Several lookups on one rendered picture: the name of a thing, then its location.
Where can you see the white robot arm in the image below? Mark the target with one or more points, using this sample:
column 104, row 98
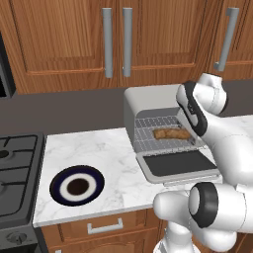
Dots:
column 230, row 148

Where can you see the wooden lower cupboard door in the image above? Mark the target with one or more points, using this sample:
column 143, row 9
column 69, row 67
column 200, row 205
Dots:
column 108, row 246

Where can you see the silver toaster oven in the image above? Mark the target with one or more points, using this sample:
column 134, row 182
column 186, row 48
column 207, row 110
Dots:
column 148, row 99

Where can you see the wooden cupboard door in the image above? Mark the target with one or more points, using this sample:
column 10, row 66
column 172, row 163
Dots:
column 56, row 36
column 108, row 246
column 245, row 36
column 164, row 33

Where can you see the toaster oven door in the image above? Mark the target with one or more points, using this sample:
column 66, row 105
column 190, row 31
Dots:
column 179, row 163

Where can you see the black hob knob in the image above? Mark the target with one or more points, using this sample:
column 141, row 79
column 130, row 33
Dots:
column 16, row 237

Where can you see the brown baguette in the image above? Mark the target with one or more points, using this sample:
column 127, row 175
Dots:
column 169, row 133

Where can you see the black microwave oven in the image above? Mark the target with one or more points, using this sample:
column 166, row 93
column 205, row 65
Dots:
column 5, row 72

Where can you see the black hob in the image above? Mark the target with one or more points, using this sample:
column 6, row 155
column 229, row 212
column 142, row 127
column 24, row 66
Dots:
column 18, row 184

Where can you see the wooden drawer front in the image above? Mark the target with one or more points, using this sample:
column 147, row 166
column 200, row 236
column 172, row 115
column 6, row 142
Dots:
column 135, row 224

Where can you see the blue and white plate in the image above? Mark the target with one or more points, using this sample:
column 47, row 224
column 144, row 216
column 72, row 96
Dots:
column 77, row 186

